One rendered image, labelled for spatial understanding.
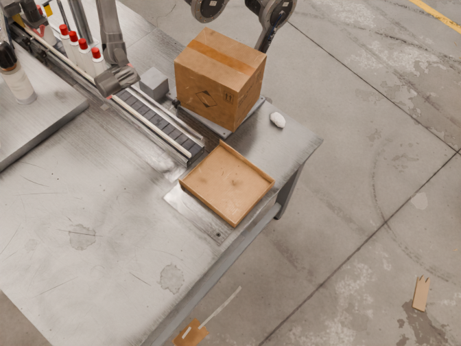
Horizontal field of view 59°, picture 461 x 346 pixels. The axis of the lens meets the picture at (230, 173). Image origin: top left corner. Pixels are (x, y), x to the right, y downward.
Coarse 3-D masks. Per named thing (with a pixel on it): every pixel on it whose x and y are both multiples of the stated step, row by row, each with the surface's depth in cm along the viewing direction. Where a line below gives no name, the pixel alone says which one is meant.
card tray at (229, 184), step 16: (224, 144) 175; (208, 160) 174; (224, 160) 175; (240, 160) 175; (192, 176) 170; (208, 176) 170; (224, 176) 171; (240, 176) 171; (256, 176) 172; (192, 192) 165; (208, 192) 166; (224, 192) 167; (240, 192) 167; (256, 192) 168; (224, 208) 163; (240, 208) 164
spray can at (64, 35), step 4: (64, 24) 174; (60, 28) 173; (64, 28) 173; (64, 32) 174; (68, 32) 176; (60, 36) 176; (64, 36) 176; (68, 36) 176; (64, 40) 177; (68, 40) 177; (64, 44) 179; (68, 44) 179; (64, 48) 182; (68, 48) 181; (68, 52) 183; (72, 52) 183; (68, 56) 186; (72, 56) 185; (72, 60) 187; (76, 64) 189
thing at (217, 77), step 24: (192, 48) 167; (216, 48) 168; (240, 48) 168; (192, 72) 162; (216, 72) 161; (240, 72) 162; (192, 96) 175; (216, 96) 166; (240, 96) 162; (216, 120) 180; (240, 120) 180
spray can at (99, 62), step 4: (92, 48) 168; (96, 48) 168; (92, 52) 168; (96, 52) 167; (92, 56) 171; (96, 56) 169; (100, 56) 171; (92, 60) 171; (96, 60) 170; (100, 60) 171; (104, 60) 174; (96, 64) 172; (100, 64) 172; (104, 64) 174; (96, 68) 174; (100, 68) 174; (104, 68) 175; (96, 72) 177; (100, 72) 176
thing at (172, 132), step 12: (60, 48) 195; (120, 96) 183; (132, 96) 183; (132, 108) 180; (144, 108) 180; (156, 120) 177; (156, 132) 174; (168, 132) 174; (180, 132) 175; (168, 144) 173; (180, 144) 172; (192, 144) 172; (192, 156) 169
